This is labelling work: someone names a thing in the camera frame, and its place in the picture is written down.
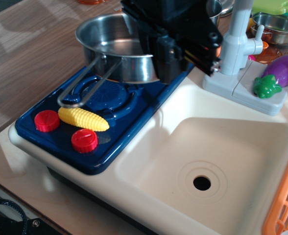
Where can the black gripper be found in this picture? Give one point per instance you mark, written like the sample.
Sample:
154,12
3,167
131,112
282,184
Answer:
177,33

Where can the steel pan with wire handle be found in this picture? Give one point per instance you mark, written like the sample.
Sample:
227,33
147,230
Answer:
112,50

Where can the blue toy stove top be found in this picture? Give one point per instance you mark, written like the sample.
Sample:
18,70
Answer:
126,107

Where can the red stove knob right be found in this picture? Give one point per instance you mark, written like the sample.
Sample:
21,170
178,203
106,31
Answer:
84,140

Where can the red stove knob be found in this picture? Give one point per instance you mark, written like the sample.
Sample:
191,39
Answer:
84,140
47,121

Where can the cream toy sink unit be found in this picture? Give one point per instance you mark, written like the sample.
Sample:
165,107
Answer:
201,165

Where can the red stove knob left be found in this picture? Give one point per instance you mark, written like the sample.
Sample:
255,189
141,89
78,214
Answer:
47,121

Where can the orange toy vegetable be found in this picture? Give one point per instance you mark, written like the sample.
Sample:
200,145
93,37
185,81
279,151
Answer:
218,51

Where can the tall steel pot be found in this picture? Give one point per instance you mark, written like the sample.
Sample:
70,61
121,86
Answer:
214,9

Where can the grey toy faucet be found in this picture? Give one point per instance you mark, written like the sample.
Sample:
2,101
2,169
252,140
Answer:
235,79

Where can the yellow toy corn cob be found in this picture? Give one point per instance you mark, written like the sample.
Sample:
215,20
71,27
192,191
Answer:
84,119

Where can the amber transparent lid right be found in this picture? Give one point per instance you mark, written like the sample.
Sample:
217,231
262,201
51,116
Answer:
268,54

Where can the green plastic plate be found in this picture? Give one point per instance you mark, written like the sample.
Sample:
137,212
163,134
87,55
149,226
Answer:
274,7

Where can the purple toy eggplant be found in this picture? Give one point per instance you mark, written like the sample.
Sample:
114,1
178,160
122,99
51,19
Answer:
273,79

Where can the orange plastic dish rack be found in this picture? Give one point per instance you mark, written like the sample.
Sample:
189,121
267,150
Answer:
284,195

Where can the steel pot with handles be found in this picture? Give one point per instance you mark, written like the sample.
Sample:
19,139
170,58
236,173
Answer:
275,28

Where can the black bracket with screw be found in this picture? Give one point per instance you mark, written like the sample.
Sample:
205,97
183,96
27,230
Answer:
25,226

